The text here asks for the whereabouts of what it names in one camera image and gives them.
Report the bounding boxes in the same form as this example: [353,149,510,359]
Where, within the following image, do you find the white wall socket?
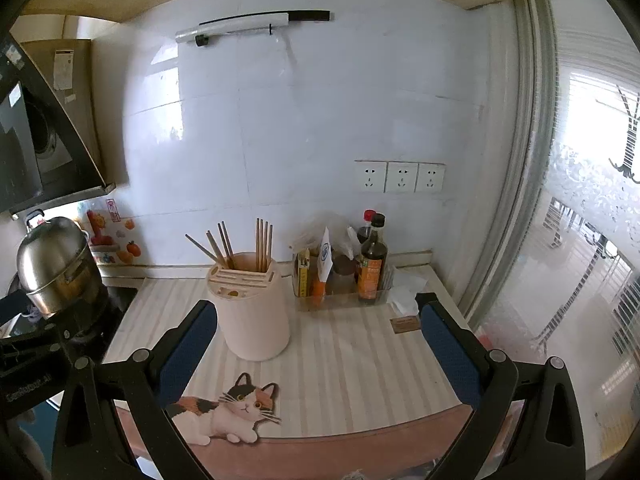
[354,160,388,194]
[415,162,446,195]
[385,161,419,194]

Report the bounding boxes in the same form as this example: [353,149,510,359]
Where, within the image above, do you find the dark soy sauce bottle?
[357,213,389,304]

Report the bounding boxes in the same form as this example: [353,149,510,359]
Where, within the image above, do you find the yellow seasoning box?
[296,249,312,298]

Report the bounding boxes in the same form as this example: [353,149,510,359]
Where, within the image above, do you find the striped cat print mat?
[101,261,502,480]

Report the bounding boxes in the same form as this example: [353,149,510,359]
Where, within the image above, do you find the black range hood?
[0,30,117,221]

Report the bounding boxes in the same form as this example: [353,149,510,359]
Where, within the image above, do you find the brown lidded jar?
[330,254,359,296]

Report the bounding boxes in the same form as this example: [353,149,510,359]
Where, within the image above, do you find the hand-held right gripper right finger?
[415,291,587,480]

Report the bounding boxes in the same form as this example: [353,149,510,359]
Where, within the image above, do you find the person's left forearm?
[0,407,54,480]

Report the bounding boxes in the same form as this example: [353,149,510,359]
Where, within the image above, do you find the group of wooden chopsticks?
[184,217,274,272]

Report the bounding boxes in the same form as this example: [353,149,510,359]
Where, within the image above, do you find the stainless steel pot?
[15,211,97,319]

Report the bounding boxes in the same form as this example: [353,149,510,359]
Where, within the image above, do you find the black gas stove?
[0,284,140,363]

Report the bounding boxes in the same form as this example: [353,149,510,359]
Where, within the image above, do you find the pink plastic utensil holder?
[206,252,293,362]

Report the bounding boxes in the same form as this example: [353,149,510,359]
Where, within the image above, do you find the blue white seasoning packet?
[314,226,335,283]

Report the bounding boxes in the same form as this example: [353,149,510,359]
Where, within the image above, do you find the red capped sauce bottle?
[356,208,377,263]

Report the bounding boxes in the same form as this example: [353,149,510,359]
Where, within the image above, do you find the fruit print wall sticker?
[74,196,147,267]

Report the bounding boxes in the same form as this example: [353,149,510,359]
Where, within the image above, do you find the white tissue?
[389,271,433,314]

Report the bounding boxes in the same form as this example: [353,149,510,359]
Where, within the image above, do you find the sliding glass door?
[457,0,640,471]

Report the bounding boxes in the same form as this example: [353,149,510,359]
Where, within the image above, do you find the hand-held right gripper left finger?
[51,300,219,480]

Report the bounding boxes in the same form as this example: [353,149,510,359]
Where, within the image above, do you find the clear plastic bag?
[292,210,358,261]

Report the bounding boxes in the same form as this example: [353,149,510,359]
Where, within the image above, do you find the clear plastic organizer tray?
[294,259,397,312]

